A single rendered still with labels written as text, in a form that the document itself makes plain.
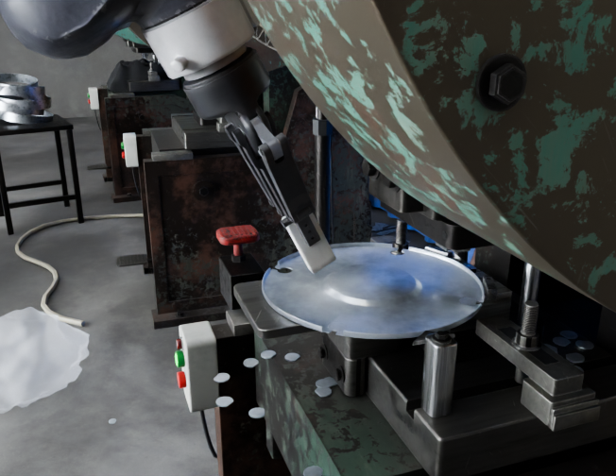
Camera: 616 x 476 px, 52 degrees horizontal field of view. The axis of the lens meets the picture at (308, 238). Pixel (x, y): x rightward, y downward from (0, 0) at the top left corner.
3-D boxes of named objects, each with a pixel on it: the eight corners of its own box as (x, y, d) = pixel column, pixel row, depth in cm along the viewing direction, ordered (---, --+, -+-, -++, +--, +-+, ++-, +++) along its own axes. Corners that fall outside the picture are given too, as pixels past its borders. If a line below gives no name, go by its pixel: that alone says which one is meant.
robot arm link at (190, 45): (148, 32, 50) (183, 93, 53) (281, -41, 52) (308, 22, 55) (128, 28, 61) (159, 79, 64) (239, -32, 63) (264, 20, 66)
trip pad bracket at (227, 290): (234, 372, 112) (230, 270, 105) (223, 346, 121) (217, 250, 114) (267, 366, 114) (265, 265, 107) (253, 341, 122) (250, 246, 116)
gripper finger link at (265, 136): (249, 95, 58) (267, 101, 54) (275, 144, 61) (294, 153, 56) (228, 108, 58) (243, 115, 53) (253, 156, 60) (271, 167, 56)
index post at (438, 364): (431, 419, 69) (437, 342, 66) (418, 403, 72) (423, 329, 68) (453, 414, 70) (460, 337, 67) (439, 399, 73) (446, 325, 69)
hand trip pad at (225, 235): (223, 280, 109) (221, 238, 107) (215, 266, 115) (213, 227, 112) (262, 274, 112) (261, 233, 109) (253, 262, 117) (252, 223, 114)
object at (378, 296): (461, 361, 66) (462, 354, 66) (221, 312, 77) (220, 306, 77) (498, 263, 91) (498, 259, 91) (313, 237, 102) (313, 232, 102)
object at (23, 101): (7, 235, 331) (-20, 80, 303) (-5, 212, 367) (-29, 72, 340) (85, 223, 350) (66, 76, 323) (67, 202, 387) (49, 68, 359)
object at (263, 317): (262, 426, 77) (259, 328, 72) (235, 367, 89) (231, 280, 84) (442, 387, 85) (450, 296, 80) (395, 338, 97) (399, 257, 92)
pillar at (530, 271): (523, 327, 83) (538, 225, 78) (513, 319, 85) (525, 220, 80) (538, 324, 83) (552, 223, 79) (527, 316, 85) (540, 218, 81)
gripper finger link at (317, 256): (307, 204, 65) (310, 206, 65) (333, 257, 68) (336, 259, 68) (282, 220, 65) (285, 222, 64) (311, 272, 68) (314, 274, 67)
